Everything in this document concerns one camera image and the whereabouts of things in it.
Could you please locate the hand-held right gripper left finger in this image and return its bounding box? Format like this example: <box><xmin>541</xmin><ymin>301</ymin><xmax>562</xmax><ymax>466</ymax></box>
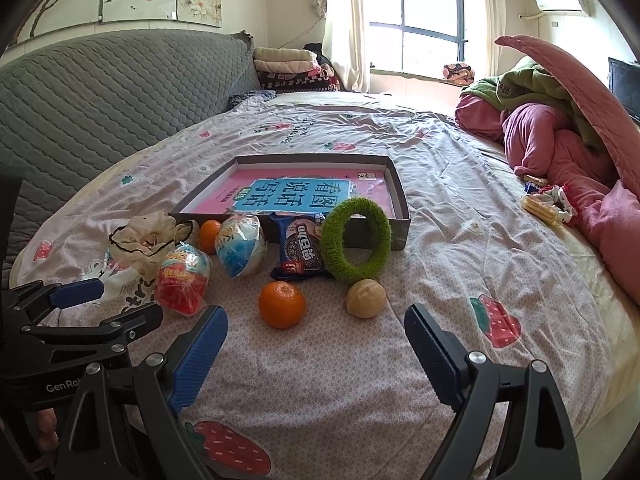
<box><xmin>54</xmin><ymin>304</ymin><xmax>231</xmax><ymax>480</ymax></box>

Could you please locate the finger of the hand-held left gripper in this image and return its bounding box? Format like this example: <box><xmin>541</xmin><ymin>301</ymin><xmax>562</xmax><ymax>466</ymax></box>
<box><xmin>0</xmin><ymin>277</ymin><xmax>105</xmax><ymax>333</ymax></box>
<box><xmin>19</xmin><ymin>302</ymin><xmax>165</xmax><ymax>361</ymax></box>

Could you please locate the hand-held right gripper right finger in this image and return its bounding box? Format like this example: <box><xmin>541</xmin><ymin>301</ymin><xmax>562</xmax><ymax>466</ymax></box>
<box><xmin>404</xmin><ymin>303</ymin><xmax>583</xmax><ymax>480</ymax></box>

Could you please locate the red toy egg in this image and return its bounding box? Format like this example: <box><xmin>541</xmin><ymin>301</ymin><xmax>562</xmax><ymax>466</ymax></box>
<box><xmin>153</xmin><ymin>241</ymin><xmax>212</xmax><ymax>317</ymax></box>

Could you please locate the cream cloth with black string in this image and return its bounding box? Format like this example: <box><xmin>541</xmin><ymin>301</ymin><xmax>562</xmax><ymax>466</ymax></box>
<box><xmin>108</xmin><ymin>211</ymin><xmax>201</xmax><ymax>281</ymax></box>

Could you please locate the beige walnut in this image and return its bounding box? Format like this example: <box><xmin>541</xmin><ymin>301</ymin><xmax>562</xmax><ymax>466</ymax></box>
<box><xmin>345</xmin><ymin>279</ymin><xmax>387</xmax><ymax>319</ymax></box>

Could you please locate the orange tangerine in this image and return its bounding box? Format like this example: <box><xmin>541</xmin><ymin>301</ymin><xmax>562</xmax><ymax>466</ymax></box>
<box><xmin>258</xmin><ymin>281</ymin><xmax>307</xmax><ymax>330</ymax></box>
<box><xmin>198</xmin><ymin>220</ymin><xmax>222</xmax><ymax>255</ymax></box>

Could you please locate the plastic snack packet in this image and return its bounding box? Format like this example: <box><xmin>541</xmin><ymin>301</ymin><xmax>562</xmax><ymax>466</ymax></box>
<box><xmin>214</xmin><ymin>213</ymin><xmax>266</xmax><ymax>279</ymax></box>

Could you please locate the grey shallow box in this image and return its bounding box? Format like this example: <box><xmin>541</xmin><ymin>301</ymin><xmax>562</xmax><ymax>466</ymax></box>
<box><xmin>167</xmin><ymin>154</ymin><xmax>412</xmax><ymax>251</ymax></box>

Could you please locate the green fuzzy ring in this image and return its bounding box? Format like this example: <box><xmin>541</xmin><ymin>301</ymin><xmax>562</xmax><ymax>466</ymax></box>
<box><xmin>320</xmin><ymin>198</ymin><xmax>392</xmax><ymax>284</ymax></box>

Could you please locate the blue cookie packet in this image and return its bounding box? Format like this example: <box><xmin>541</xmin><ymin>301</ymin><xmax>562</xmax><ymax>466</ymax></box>
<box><xmin>269</xmin><ymin>211</ymin><xmax>331</xmax><ymax>282</ymax></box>

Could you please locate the person's left hand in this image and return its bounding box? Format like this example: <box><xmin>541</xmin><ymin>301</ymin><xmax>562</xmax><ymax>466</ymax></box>
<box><xmin>36</xmin><ymin>406</ymin><xmax>62</xmax><ymax>456</ymax></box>

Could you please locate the large yellow wafer packet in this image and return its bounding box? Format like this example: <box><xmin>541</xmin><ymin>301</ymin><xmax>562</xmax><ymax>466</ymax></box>
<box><xmin>520</xmin><ymin>194</ymin><xmax>558</xmax><ymax>225</ymax></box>

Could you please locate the grey quilted headboard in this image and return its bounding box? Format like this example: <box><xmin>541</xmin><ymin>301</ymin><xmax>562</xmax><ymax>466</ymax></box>
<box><xmin>0</xmin><ymin>31</ymin><xmax>261</xmax><ymax>291</ymax></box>

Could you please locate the cream mattress cover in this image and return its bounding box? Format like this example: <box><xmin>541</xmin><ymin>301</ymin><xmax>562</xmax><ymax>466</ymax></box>
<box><xmin>470</xmin><ymin>125</ymin><xmax>640</xmax><ymax>411</ymax></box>

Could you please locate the pink and blue book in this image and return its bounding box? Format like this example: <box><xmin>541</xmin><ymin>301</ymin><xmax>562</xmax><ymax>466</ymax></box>
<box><xmin>186</xmin><ymin>167</ymin><xmax>388</xmax><ymax>221</ymax></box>

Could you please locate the floral crumpled wrapper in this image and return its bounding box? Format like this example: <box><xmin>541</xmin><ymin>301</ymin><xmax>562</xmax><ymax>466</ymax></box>
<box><xmin>537</xmin><ymin>185</ymin><xmax>581</xmax><ymax>223</ymax></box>

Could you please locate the magenta blanket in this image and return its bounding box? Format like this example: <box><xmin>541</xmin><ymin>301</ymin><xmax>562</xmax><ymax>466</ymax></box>
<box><xmin>454</xmin><ymin>92</ymin><xmax>626</xmax><ymax>241</ymax></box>

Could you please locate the dark blue patterned cloth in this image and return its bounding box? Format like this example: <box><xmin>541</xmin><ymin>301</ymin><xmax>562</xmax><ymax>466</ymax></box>
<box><xmin>227</xmin><ymin>89</ymin><xmax>277</xmax><ymax>111</ymax></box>

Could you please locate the green blanket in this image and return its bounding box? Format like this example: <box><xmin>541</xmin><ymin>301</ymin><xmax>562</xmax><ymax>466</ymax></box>
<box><xmin>461</xmin><ymin>57</ymin><xmax>608</xmax><ymax>161</ymax></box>

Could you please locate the dark patterned folded blanket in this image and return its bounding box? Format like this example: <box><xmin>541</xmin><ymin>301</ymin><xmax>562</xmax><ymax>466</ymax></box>
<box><xmin>256</xmin><ymin>70</ymin><xmax>341</xmax><ymax>94</ymax></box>

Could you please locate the pink quilted blanket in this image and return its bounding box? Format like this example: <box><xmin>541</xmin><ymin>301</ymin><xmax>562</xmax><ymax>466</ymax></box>
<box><xmin>494</xmin><ymin>35</ymin><xmax>640</xmax><ymax>306</ymax></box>

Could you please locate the pink folded blanket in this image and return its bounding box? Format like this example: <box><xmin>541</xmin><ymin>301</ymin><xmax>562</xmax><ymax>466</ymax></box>
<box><xmin>253</xmin><ymin>58</ymin><xmax>321</xmax><ymax>75</ymax></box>

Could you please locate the cream folded blanket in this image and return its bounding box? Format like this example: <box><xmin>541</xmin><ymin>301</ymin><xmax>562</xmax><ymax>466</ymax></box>
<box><xmin>253</xmin><ymin>47</ymin><xmax>318</xmax><ymax>62</ymax></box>

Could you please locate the black clothing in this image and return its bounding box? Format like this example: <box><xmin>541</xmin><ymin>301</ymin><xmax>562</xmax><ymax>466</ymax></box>
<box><xmin>301</xmin><ymin>42</ymin><xmax>331</xmax><ymax>68</ymax></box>

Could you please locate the black television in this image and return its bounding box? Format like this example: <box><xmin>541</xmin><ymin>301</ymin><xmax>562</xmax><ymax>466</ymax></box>
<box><xmin>607</xmin><ymin>56</ymin><xmax>640</xmax><ymax>125</ymax></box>

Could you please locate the cream curtain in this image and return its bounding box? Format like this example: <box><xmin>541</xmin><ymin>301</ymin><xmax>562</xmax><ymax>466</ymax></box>
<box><xmin>312</xmin><ymin>0</ymin><xmax>373</xmax><ymax>93</ymax></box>
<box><xmin>472</xmin><ymin>0</ymin><xmax>508</xmax><ymax>81</ymax></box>

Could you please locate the dark framed window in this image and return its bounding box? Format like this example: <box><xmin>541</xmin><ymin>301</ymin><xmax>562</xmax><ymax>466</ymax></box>
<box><xmin>367</xmin><ymin>0</ymin><xmax>468</xmax><ymax>81</ymax></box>

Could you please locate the white air conditioner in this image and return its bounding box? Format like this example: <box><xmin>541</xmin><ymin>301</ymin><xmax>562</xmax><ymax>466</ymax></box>
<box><xmin>534</xmin><ymin>0</ymin><xmax>591</xmax><ymax>15</ymax></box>

